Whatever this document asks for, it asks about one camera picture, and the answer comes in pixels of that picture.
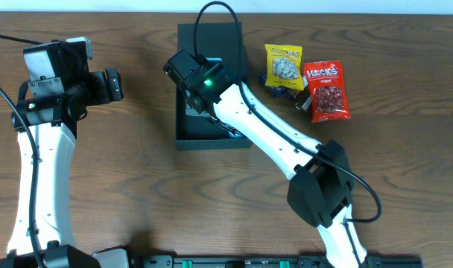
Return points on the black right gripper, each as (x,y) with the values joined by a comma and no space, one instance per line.
(191,86)

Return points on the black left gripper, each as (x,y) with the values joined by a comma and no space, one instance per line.
(112,85)

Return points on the blue Oreo cookie pack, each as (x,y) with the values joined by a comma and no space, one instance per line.
(232,132)

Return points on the black snack packet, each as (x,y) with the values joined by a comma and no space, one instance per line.
(196,111)

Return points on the dark green box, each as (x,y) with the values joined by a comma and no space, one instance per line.
(193,130)

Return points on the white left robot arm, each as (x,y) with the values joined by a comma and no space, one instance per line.
(45,116)

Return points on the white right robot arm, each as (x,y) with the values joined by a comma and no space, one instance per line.
(319,181)

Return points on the yellow snack bag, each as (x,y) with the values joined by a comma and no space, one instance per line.
(284,66)

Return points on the small red green candy bar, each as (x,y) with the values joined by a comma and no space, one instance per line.
(303,100)

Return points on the red Hacks candy bag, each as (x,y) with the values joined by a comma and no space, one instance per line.
(327,89)

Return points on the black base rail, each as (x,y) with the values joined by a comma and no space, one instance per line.
(278,261)

